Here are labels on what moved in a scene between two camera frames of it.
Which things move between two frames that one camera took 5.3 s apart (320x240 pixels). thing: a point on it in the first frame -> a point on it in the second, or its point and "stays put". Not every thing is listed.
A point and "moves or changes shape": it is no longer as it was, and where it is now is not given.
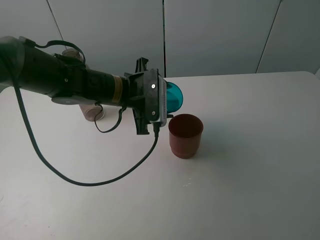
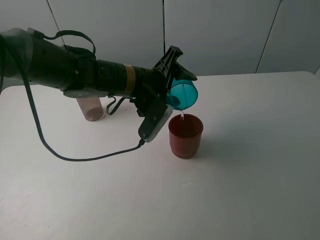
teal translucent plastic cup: (174, 97) moves or changes shape
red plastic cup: (185, 131) stays put
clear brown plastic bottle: (88, 110) stays put
